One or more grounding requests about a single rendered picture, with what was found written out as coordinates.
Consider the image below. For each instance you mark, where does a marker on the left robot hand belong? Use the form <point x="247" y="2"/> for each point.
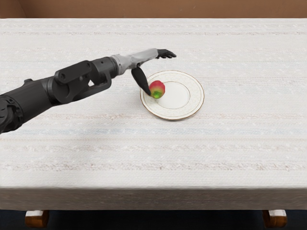
<point x="134" y="60"/>

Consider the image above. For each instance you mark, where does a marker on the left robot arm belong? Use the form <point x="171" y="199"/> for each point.
<point x="60" y="88"/>

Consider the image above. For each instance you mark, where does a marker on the white plate with gold rim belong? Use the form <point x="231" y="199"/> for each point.
<point x="178" y="95"/>

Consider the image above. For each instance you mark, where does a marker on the red and green apple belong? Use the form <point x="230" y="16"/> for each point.
<point x="157" y="89"/>

